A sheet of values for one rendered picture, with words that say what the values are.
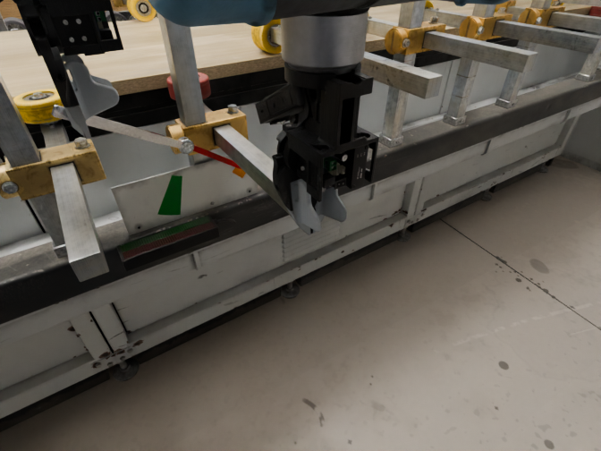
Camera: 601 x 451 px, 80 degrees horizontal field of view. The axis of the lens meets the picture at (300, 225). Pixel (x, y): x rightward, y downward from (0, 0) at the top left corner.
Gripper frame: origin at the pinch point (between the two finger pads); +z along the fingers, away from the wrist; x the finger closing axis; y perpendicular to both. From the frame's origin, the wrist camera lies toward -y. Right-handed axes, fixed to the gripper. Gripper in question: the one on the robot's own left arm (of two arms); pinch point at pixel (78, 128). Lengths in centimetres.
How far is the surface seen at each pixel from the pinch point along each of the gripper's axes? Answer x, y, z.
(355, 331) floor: 6, 60, 94
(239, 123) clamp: 8.2, 24.5, 7.9
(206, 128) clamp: 8.2, 18.4, 7.3
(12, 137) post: 8.9, -7.8, 2.7
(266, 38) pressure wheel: 32, 43, 0
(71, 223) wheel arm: -7.9, -4.4, 7.7
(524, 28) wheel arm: 1, 95, -2
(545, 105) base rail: 7, 135, 26
